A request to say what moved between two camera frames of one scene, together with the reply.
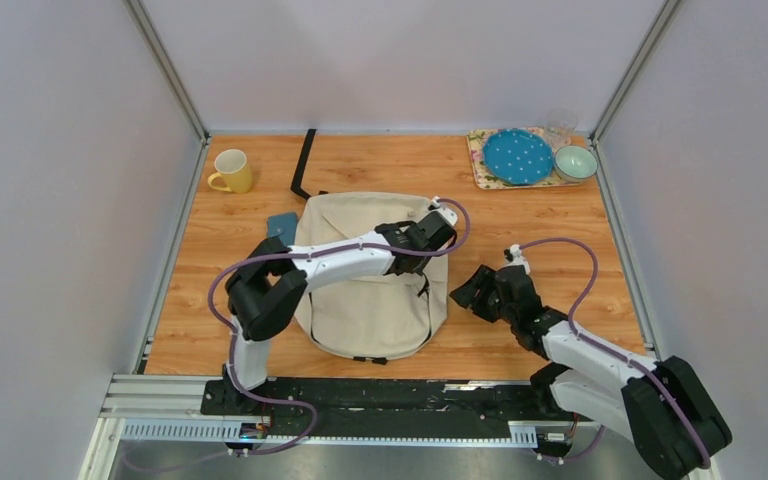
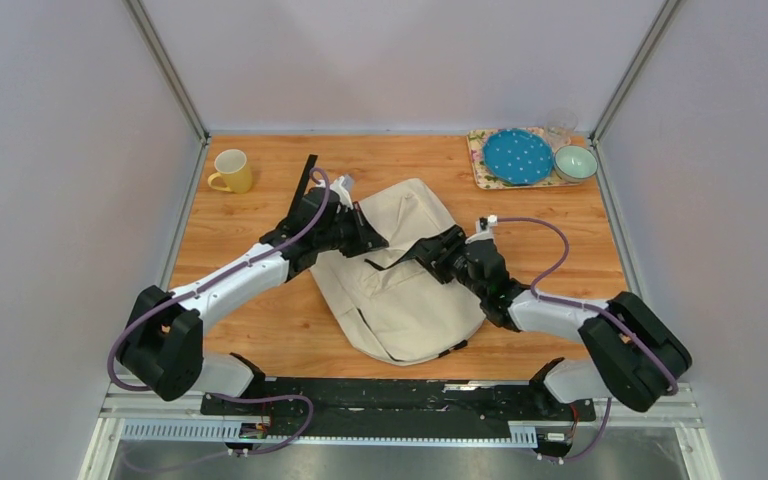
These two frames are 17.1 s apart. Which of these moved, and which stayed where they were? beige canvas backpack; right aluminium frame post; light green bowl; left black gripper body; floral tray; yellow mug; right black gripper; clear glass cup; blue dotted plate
Moved: left black gripper body; right black gripper; beige canvas backpack
Stayed: floral tray; right aluminium frame post; light green bowl; clear glass cup; yellow mug; blue dotted plate
